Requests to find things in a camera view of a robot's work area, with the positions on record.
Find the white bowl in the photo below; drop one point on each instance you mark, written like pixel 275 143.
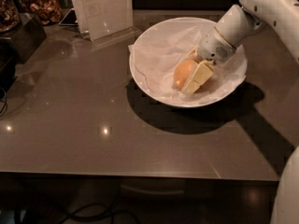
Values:
pixel 155 41

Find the clear acrylic sign holder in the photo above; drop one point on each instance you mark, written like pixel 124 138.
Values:
pixel 105 21

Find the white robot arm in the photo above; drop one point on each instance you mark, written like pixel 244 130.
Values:
pixel 283 17

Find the white paper napkin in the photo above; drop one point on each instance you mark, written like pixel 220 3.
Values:
pixel 162 53

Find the dark smartphone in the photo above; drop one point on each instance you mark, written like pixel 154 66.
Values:
pixel 70 19

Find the glass jar of nuts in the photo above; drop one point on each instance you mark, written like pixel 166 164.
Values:
pixel 9 16

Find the dark box stand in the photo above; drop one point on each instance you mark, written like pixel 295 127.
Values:
pixel 18 45

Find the dried fruit snack pile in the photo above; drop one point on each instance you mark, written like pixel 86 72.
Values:
pixel 48 11

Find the orange fruit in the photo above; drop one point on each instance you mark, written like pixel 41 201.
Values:
pixel 182 72

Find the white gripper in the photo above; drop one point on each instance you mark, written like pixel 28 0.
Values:
pixel 213 48

